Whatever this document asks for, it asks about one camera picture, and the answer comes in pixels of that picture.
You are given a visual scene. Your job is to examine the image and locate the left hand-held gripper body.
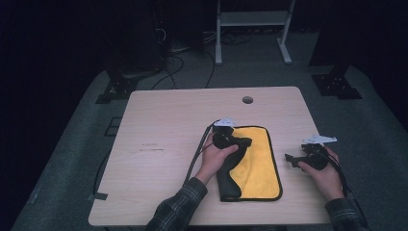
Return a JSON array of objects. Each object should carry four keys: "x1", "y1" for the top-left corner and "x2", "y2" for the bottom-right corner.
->
[{"x1": 212, "y1": 117, "x2": 245, "y2": 150}]

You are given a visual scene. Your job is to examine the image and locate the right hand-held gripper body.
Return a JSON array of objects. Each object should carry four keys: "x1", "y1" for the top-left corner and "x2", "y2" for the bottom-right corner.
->
[{"x1": 293, "y1": 134, "x2": 338, "y2": 171}]

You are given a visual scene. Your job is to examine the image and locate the yellow cloth with black edge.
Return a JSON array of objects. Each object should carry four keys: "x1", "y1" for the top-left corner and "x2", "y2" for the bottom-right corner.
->
[{"x1": 216, "y1": 125, "x2": 284, "y2": 203}]

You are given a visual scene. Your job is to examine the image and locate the person's left hand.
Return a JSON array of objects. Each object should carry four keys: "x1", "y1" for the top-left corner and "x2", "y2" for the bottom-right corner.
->
[{"x1": 194, "y1": 132, "x2": 241, "y2": 186}]

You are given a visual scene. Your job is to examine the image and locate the person's right hand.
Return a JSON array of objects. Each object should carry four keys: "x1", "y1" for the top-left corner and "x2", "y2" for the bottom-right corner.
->
[{"x1": 297, "y1": 145, "x2": 346, "y2": 203}]

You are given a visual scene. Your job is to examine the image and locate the black stand base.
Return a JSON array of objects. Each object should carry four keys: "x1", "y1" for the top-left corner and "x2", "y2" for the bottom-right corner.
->
[
  {"x1": 94, "y1": 68, "x2": 162, "y2": 105},
  {"x1": 310, "y1": 63, "x2": 364, "y2": 101}
]

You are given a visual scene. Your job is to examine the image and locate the black floor tape marking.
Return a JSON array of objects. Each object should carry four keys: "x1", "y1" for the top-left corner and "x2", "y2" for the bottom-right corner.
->
[{"x1": 103, "y1": 116, "x2": 123, "y2": 138}]

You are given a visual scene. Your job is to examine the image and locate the grey tape piece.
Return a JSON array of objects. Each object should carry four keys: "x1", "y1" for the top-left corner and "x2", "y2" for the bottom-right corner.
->
[{"x1": 87, "y1": 192, "x2": 109, "y2": 202}]

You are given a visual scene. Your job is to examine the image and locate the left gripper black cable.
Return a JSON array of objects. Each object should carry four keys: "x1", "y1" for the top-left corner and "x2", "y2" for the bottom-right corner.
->
[{"x1": 184, "y1": 121, "x2": 217, "y2": 188}]

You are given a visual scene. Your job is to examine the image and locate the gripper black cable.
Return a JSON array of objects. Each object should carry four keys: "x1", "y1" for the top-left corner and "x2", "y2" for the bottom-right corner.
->
[
  {"x1": 322, "y1": 149, "x2": 370, "y2": 229},
  {"x1": 184, "y1": 121, "x2": 217, "y2": 188}
]

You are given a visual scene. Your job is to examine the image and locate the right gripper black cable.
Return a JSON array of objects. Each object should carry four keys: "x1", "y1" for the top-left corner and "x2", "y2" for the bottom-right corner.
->
[{"x1": 322, "y1": 149, "x2": 370, "y2": 229}]

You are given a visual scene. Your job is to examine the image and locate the black floor cables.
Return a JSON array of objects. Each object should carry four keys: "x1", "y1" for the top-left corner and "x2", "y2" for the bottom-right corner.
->
[{"x1": 149, "y1": 47, "x2": 217, "y2": 91}]

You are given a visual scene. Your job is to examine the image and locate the white metal frame stand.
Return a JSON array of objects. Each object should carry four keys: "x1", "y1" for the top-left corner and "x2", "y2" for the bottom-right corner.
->
[{"x1": 215, "y1": 0, "x2": 296, "y2": 66}]

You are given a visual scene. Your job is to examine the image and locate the black cable beside table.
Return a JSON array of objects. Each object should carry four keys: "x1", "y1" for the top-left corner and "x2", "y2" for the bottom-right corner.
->
[{"x1": 92, "y1": 149, "x2": 112, "y2": 195}]

